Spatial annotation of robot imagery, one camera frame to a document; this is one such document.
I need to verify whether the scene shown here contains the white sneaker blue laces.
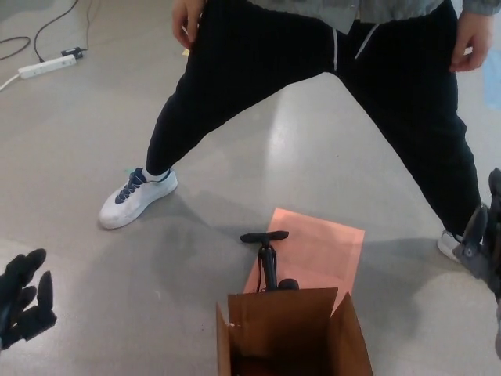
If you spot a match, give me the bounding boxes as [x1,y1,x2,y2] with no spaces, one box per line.
[436,229,467,262]
[98,167,178,230]

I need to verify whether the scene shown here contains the white power strip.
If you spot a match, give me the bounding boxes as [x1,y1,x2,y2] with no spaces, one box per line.
[18,54,77,80]

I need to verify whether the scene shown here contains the person's right hand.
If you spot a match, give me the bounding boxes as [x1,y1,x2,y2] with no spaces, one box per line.
[172,0,208,50]

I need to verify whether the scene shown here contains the person's left hand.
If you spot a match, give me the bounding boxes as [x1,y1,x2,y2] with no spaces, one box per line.
[449,0,494,73]

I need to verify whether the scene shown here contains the blue floor sheet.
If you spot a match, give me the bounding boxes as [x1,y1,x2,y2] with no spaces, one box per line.
[483,50,501,109]

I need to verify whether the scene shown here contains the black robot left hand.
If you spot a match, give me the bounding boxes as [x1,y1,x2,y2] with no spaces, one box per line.
[0,248,58,352]

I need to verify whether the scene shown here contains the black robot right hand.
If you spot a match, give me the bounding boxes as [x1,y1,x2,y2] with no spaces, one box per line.
[455,167,501,307]

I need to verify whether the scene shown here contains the white power cable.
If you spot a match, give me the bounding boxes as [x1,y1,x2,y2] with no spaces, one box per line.
[0,74,21,92]

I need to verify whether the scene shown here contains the person's black trousers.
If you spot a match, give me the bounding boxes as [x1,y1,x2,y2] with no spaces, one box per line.
[145,0,481,236]

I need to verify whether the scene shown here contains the black floor cable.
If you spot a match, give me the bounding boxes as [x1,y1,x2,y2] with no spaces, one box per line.
[34,0,80,63]
[0,36,31,62]

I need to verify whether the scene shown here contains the black air pump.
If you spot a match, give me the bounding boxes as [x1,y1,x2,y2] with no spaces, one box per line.
[240,230,301,295]

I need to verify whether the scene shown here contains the person's grey jacket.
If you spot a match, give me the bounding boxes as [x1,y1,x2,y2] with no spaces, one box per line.
[250,0,501,24]

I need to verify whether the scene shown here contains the black plug adapter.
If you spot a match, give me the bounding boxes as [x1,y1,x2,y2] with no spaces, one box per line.
[60,46,88,60]

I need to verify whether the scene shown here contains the brown cardboard box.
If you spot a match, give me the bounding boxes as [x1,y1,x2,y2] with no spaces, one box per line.
[215,287,375,376]

